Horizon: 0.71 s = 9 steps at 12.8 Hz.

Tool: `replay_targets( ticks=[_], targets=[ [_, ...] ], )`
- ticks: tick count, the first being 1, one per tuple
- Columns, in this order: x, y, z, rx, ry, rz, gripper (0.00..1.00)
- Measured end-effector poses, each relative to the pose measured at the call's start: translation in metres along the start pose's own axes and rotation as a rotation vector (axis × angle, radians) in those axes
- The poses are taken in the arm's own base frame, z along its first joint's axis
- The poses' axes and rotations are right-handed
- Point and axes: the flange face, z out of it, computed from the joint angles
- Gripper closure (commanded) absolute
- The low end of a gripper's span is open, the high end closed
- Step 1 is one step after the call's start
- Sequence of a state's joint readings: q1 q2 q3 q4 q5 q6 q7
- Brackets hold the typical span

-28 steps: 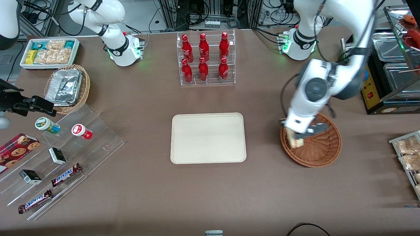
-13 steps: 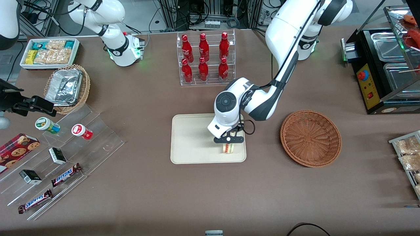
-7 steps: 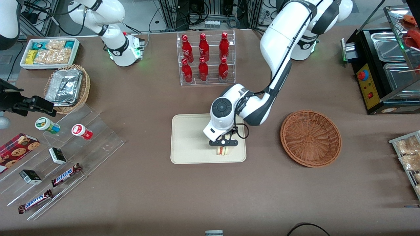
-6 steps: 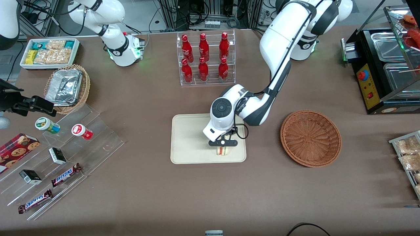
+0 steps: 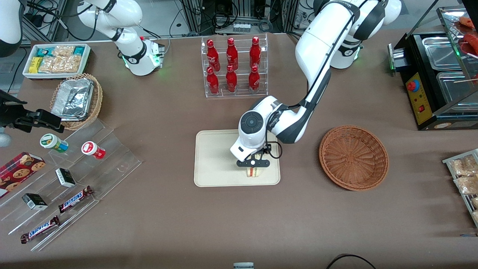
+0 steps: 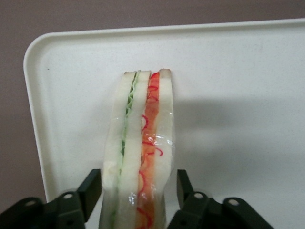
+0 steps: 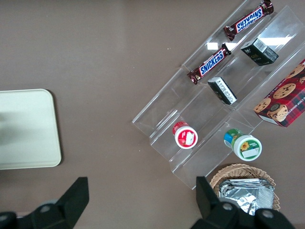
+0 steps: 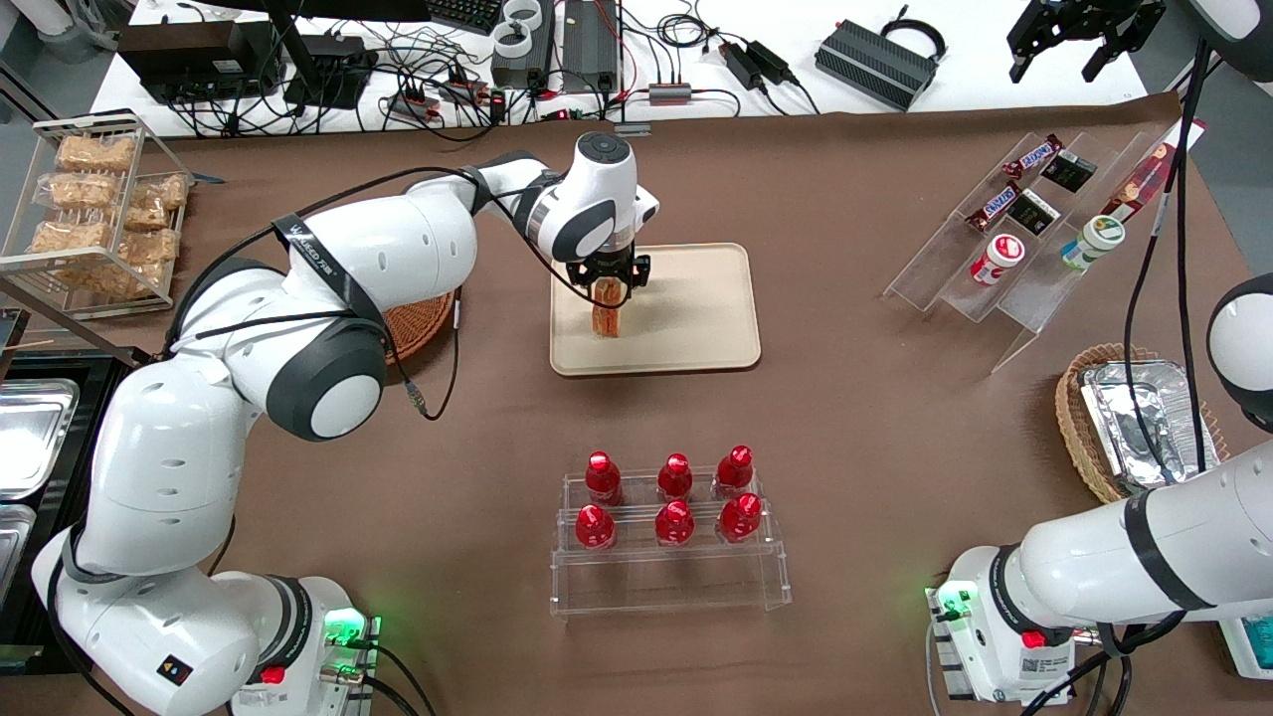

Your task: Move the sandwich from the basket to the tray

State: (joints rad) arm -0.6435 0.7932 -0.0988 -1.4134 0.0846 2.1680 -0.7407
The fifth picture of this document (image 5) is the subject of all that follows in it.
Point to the light wicker basket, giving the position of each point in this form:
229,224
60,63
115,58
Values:
95,101

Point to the teal snack pack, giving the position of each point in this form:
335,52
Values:
79,50
45,50

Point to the green lidded sunflower jar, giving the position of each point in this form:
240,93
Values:
52,142

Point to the clear acrylic bottle rack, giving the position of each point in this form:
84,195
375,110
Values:
239,91

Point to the beige plastic tray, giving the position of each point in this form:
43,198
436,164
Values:
213,160

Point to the steel food pan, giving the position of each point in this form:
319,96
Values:
453,89
440,52

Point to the white triangle sandwich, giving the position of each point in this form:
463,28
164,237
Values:
254,172

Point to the red chocolate chip cookie box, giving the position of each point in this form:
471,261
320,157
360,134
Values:
20,170

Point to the red lidded small jar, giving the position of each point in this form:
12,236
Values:
92,149

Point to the red cola bottle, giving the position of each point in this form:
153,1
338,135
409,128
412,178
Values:
254,79
231,80
213,82
212,54
232,52
255,51

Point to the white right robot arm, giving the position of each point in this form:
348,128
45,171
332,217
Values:
130,52

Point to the Snickers chocolate bar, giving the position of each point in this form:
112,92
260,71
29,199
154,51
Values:
39,229
75,200

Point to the brown wicker basket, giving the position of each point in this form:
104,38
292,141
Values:
353,158

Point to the grey device edge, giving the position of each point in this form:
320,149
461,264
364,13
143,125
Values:
243,265

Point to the red round knob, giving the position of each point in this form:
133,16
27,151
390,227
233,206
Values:
412,86

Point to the foil wrapped sandwich pack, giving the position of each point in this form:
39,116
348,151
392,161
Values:
71,104
78,83

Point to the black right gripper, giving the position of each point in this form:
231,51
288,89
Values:
12,114

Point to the black food warmer case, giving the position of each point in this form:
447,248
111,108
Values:
422,104

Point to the small dark green carton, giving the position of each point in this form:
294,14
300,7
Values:
65,177
34,201

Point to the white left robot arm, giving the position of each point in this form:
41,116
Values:
317,45

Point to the yellow snack pack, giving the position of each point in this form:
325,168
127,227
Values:
35,64

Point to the clear bag of pastries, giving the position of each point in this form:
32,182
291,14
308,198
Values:
466,185
463,166

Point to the clear acrylic stepped stand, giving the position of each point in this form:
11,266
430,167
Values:
112,160

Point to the grey power strip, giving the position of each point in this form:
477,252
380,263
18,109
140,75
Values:
241,27

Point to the clear bag of crackers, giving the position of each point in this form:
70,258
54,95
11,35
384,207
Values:
61,64
63,50

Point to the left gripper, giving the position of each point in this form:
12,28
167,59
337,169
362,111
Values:
267,148

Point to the white snack bin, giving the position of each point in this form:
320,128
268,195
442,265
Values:
26,73

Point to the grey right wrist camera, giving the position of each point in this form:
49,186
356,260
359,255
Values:
3,138

